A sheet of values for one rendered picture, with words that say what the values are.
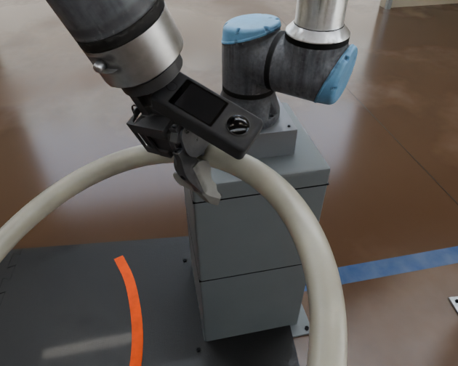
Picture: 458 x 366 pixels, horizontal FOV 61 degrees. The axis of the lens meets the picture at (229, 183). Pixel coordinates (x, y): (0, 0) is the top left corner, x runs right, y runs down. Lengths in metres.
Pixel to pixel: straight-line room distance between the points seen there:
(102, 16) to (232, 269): 1.08
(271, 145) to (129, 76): 0.78
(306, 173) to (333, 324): 0.81
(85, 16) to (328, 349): 0.32
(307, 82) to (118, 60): 0.65
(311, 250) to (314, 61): 0.64
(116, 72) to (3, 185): 2.35
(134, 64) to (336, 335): 0.29
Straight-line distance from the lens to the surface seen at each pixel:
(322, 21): 0.93
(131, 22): 0.36
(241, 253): 1.27
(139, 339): 1.74
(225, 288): 1.41
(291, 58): 0.96
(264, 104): 1.09
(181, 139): 0.43
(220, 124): 0.40
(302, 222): 0.38
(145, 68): 0.38
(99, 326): 1.82
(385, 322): 1.88
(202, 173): 0.47
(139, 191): 2.36
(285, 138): 1.12
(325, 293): 0.34
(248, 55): 1.01
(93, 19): 0.36
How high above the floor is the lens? 1.53
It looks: 40 degrees down
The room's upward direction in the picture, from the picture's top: straight up
